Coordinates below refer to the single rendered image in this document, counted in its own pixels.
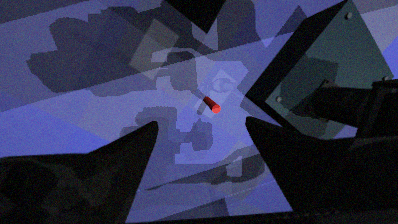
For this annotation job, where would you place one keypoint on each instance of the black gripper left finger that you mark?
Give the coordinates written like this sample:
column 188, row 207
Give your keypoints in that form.
column 107, row 178

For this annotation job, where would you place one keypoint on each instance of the dark red peg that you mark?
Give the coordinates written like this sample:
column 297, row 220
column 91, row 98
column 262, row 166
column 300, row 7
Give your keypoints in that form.
column 212, row 105

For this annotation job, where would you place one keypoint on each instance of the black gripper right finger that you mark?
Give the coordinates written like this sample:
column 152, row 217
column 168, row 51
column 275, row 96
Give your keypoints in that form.
column 305, row 167

